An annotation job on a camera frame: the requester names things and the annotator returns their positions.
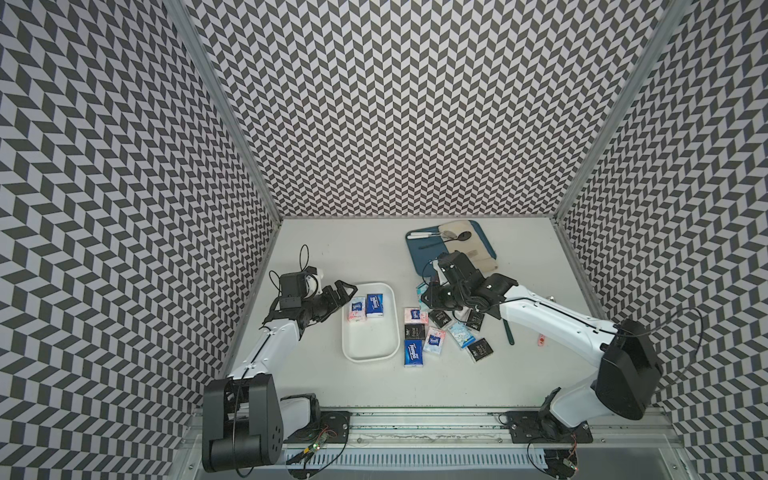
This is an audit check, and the black tissue pack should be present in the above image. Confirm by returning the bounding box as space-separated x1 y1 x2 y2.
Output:
467 338 494 362
428 310 452 329
465 310 485 332
404 324 427 341

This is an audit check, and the dark blue Tempo pack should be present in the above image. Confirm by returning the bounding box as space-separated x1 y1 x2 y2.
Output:
365 293 384 318

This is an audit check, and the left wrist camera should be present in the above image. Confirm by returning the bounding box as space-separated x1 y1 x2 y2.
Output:
278 266 323 310

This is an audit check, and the black tissue pack lower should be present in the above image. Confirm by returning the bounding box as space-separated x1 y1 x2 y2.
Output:
467 338 494 362

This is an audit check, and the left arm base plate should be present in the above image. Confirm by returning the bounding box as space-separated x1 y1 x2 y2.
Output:
284 410 351 446

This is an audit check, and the aluminium front rail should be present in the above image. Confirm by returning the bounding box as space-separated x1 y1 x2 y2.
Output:
179 407 682 450

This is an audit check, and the light blue tissue pack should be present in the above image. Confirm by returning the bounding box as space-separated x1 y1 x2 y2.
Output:
447 322 476 349

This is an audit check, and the teal tray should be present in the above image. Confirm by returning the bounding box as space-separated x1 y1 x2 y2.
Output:
405 220 498 277

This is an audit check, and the dark metal spoon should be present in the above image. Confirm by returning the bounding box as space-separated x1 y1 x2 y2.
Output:
443 231 472 243

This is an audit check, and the white storage box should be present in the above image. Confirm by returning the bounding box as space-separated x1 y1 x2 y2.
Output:
341 282 402 364

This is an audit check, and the blue Tempo pack lower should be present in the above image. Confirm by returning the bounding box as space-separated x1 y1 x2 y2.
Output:
404 339 424 368

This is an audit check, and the teal cartoon tissue pack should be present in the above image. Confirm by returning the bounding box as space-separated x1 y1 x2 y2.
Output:
416 282 429 310

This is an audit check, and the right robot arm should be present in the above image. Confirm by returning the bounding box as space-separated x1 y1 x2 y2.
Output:
422 273 663 440

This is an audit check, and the pale blue pink pack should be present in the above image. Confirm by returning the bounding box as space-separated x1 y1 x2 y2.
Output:
423 327 446 356

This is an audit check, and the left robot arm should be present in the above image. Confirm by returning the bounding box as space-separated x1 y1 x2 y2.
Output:
202 273 358 476

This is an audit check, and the black tissue pack left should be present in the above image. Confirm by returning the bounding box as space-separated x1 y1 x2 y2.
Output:
404 324 427 341

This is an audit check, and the pink white tissue pack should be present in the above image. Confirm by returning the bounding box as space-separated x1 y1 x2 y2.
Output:
404 307 429 325

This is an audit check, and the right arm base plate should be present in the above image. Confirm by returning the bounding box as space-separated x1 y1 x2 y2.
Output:
501 410 594 445

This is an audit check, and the black tissue pack centre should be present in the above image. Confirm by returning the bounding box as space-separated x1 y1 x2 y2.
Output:
428 310 452 329

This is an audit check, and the black tissue pack upper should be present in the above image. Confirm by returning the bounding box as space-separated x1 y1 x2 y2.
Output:
465 310 485 332

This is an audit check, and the beige cloth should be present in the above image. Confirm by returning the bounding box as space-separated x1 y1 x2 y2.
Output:
438 220 498 275

